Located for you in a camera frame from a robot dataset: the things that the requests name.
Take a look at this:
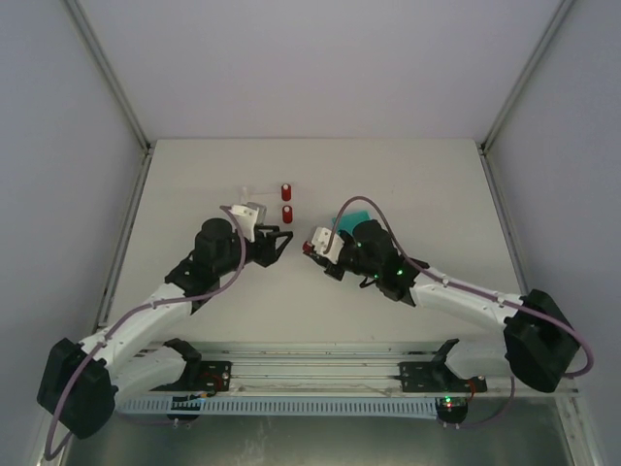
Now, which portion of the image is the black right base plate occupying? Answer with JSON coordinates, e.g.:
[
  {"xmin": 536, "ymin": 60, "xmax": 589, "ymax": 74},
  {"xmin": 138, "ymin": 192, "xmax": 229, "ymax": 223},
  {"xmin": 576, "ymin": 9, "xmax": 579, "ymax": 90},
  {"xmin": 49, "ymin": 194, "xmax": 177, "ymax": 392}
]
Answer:
[{"xmin": 395, "ymin": 361, "xmax": 487, "ymax": 394}]

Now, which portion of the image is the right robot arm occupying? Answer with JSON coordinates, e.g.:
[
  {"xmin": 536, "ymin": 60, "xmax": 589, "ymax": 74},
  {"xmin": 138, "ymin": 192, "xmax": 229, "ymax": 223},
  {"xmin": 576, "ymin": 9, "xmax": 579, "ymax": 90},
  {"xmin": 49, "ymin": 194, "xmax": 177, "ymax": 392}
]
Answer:
[{"xmin": 303, "ymin": 219, "xmax": 580, "ymax": 393}]

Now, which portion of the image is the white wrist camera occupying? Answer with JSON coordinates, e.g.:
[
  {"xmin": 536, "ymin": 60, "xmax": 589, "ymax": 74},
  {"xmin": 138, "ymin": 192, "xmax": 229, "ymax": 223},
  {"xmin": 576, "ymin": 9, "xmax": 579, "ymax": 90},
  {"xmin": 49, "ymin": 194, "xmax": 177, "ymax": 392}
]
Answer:
[
  {"xmin": 310, "ymin": 227, "xmax": 347, "ymax": 264},
  {"xmin": 229, "ymin": 202, "xmax": 267, "ymax": 243}
]

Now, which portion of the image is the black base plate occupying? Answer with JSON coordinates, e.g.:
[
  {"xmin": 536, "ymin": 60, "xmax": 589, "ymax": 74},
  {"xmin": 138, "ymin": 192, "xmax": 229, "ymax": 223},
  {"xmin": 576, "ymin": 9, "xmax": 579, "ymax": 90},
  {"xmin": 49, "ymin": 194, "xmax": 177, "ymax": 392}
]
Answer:
[
  {"xmin": 151, "ymin": 360, "xmax": 233, "ymax": 393},
  {"xmin": 395, "ymin": 361, "xmax": 487, "ymax": 394}
]

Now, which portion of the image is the right aluminium corner post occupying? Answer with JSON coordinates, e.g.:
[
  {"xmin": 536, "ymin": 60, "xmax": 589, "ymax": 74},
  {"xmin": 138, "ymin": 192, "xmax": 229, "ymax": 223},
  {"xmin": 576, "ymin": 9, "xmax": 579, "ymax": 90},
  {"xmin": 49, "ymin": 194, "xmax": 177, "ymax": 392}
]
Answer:
[{"xmin": 478, "ymin": 0, "xmax": 576, "ymax": 152}]

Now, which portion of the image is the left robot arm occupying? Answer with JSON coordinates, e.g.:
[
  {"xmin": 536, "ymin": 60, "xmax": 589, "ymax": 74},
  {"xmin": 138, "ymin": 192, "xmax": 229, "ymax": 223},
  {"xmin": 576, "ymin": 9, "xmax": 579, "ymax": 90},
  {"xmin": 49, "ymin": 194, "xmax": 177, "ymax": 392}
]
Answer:
[{"xmin": 37, "ymin": 218, "xmax": 293, "ymax": 439}]

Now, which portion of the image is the teal plastic bin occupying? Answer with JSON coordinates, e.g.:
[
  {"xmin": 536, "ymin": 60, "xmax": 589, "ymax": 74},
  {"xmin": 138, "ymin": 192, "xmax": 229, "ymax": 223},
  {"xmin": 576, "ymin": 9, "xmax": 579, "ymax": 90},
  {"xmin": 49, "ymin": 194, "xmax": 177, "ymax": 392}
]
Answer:
[{"xmin": 332, "ymin": 210, "xmax": 371, "ymax": 235}]

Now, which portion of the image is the aluminium mounting rail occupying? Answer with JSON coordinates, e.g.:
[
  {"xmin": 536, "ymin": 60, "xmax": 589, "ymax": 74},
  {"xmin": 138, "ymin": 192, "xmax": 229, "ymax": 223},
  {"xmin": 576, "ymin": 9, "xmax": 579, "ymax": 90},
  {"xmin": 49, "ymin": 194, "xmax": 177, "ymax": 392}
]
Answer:
[{"xmin": 52, "ymin": 339, "xmax": 580, "ymax": 398}]

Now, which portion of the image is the white peg fixture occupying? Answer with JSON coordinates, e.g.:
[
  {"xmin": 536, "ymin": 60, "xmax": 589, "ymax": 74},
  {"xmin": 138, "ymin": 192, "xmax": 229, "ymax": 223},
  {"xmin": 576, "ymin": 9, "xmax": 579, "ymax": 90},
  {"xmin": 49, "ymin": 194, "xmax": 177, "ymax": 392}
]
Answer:
[{"xmin": 239, "ymin": 185, "xmax": 281, "ymax": 205}]

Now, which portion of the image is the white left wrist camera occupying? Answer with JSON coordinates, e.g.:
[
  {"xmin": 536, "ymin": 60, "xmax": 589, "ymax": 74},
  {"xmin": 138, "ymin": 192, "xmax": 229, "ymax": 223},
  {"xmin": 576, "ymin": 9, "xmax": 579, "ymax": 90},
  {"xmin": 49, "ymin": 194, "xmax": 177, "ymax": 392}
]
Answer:
[{"xmin": 229, "ymin": 202, "xmax": 267, "ymax": 243}]

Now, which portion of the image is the left aluminium corner post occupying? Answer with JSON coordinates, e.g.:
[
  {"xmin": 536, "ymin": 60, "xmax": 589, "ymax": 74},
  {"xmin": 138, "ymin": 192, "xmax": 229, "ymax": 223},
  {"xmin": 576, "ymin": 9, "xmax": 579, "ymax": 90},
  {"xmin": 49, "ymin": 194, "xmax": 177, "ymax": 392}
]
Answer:
[{"xmin": 61, "ymin": 0, "xmax": 151, "ymax": 153}]

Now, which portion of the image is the slotted cable duct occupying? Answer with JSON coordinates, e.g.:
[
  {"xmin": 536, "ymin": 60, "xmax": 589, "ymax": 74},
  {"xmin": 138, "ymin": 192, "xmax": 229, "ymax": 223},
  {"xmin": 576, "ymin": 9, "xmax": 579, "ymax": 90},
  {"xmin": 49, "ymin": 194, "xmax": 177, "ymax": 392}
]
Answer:
[{"xmin": 117, "ymin": 395, "xmax": 437, "ymax": 419}]

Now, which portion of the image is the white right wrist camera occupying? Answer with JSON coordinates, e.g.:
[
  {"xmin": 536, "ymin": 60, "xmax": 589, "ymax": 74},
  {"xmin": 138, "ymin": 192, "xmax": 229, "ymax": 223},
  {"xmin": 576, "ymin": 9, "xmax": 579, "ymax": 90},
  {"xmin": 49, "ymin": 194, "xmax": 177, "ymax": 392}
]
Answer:
[{"xmin": 310, "ymin": 227, "xmax": 347, "ymax": 264}]

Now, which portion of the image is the aluminium corner post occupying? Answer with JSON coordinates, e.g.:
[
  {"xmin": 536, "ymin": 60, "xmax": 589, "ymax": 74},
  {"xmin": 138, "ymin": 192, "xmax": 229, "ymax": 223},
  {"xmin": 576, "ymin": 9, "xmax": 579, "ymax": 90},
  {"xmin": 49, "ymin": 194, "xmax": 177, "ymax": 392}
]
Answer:
[
  {"xmin": 61, "ymin": 0, "xmax": 151, "ymax": 153},
  {"xmin": 478, "ymin": 0, "xmax": 576, "ymax": 152}
]

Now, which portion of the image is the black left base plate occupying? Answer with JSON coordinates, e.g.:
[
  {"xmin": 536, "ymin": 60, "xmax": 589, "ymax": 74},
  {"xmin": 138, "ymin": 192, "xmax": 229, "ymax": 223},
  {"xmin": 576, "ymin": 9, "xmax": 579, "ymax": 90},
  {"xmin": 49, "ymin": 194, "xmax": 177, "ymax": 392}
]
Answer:
[{"xmin": 151, "ymin": 360, "xmax": 233, "ymax": 393}]

